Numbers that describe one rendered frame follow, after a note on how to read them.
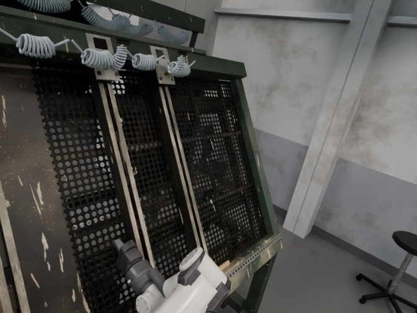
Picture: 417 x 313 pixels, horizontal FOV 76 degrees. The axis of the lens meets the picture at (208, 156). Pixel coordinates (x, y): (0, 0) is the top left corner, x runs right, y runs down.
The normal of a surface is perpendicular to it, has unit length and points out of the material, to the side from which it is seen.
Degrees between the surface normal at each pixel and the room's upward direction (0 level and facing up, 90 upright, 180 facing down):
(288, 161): 90
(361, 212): 90
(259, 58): 90
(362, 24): 90
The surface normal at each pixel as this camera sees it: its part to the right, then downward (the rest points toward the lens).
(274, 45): -0.65, 0.15
